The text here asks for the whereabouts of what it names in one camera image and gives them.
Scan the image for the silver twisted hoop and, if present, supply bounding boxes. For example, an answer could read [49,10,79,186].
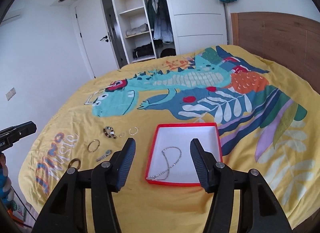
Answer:
[129,127,139,136]

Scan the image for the silver wristwatch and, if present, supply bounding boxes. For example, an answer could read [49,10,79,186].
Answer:
[96,149,112,162]

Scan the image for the folded black clothes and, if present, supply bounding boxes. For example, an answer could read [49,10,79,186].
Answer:
[132,40,163,59]

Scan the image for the folded beige clothes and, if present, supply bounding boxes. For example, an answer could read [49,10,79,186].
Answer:
[126,24,149,37]

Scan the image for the yellow dinosaur bedspread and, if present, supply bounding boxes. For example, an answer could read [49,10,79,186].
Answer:
[18,45,319,232]

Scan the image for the left hand blue glove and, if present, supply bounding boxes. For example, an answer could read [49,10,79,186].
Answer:
[0,153,14,207]

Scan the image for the green white carton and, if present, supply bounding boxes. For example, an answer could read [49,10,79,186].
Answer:
[9,200,27,223]

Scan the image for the hanging jackets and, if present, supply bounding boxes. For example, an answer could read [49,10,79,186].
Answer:
[146,0,174,44]

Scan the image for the wall switch plate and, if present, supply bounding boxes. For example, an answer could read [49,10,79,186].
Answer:
[5,88,16,101]

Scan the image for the beaded bracelet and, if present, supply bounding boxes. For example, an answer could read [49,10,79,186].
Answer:
[102,125,118,139]

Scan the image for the dark brown bangle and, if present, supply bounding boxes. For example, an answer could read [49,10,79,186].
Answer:
[68,158,81,170]

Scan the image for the white open wardrobe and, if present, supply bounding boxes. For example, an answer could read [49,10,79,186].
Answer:
[112,0,227,64]

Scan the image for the white air conditioner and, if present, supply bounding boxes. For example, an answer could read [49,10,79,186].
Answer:
[1,7,24,26]

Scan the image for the thin gold bangle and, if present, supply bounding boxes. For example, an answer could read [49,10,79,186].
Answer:
[87,139,100,153]

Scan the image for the wooden headboard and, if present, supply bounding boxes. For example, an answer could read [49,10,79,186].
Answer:
[231,12,319,92]

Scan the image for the rhinestone necklace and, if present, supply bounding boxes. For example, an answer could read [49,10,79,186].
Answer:
[145,145,183,182]

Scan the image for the white room door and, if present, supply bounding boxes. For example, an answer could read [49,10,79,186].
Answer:
[72,0,119,78]

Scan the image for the red jewelry box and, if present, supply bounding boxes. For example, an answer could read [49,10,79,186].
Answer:
[145,122,222,186]

